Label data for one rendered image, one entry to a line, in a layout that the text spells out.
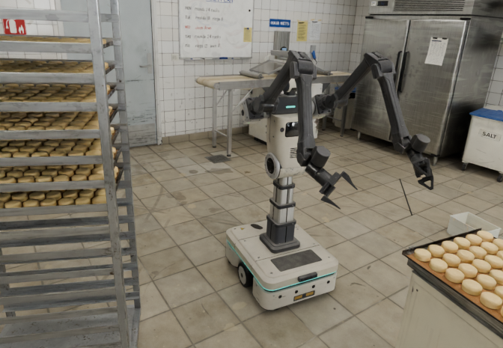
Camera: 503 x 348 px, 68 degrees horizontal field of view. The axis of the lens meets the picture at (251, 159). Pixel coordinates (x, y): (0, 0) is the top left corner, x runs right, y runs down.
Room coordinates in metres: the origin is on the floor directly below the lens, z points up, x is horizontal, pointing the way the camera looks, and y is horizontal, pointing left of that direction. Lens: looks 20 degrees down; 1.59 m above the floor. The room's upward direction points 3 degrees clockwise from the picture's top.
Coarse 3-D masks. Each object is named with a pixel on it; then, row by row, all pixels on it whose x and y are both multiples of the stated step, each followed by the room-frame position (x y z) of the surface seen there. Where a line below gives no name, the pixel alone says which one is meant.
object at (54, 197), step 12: (120, 168) 1.57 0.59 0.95; (0, 192) 1.27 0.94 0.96; (12, 192) 1.26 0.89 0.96; (24, 192) 1.25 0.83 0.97; (36, 192) 1.25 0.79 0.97; (48, 192) 1.26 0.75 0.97; (60, 192) 1.26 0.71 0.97; (72, 192) 1.27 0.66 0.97; (84, 192) 1.27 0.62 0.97; (96, 192) 1.27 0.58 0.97; (0, 204) 1.15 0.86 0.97; (12, 204) 1.15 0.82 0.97; (24, 204) 1.16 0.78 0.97; (36, 204) 1.17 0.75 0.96; (48, 204) 1.17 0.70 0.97; (60, 204) 1.18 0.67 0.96; (72, 204) 1.20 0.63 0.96
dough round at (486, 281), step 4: (480, 276) 0.93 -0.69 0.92; (484, 276) 0.93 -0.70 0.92; (488, 276) 0.93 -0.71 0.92; (476, 280) 0.92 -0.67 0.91; (480, 280) 0.91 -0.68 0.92; (484, 280) 0.91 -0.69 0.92; (488, 280) 0.91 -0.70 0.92; (492, 280) 0.91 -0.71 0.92; (484, 284) 0.90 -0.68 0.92; (488, 284) 0.89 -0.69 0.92; (492, 284) 0.89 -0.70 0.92; (484, 288) 0.90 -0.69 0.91; (488, 288) 0.89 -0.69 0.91; (492, 288) 0.89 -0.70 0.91
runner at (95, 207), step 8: (0, 208) 1.11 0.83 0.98; (8, 208) 1.11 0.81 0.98; (16, 208) 1.12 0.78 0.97; (24, 208) 1.12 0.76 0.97; (32, 208) 1.13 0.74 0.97; (40, 208) 1.14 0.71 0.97; (48, 208) 1.14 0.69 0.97; (56, 208) 1.15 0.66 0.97; (64, 208) 1.15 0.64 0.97; (72, 208) 1.16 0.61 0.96; (80, 208) 1.16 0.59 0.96; (88, 208) 1.17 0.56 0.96; (96, 208) 1.17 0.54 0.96; (104, 208) 1.18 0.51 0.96; (0, 216) 1.11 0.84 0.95
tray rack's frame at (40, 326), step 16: (48, 320) 1.48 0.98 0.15; (64, 320) 1.48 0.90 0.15; (80, 320) 1.49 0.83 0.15; (96, 320) 1.49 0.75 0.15; (112, 320) 1.50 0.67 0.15; (128, 320) 1.50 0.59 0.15; (0, 336) 1.37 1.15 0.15; (80, 336) 1.39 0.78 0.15; (96, 336) 1.39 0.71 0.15; (112, 336) 1.40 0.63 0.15
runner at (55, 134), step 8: (0, 136) 1.12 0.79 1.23; (8, 136) 1.12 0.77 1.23; (16, 136) 1.13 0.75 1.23; (24, 136) 1.13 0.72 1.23; (32, 136) 1.14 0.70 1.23; (40, 136) 1.14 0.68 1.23; (48, 136) 1.15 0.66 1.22; (56, 136) 1.15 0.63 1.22; (64, 136) 1.16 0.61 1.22; (72, 136) 1.16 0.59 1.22; (80, 136) 1.17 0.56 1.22; (88, 136) 1.17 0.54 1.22; (96, 136) 1.18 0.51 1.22
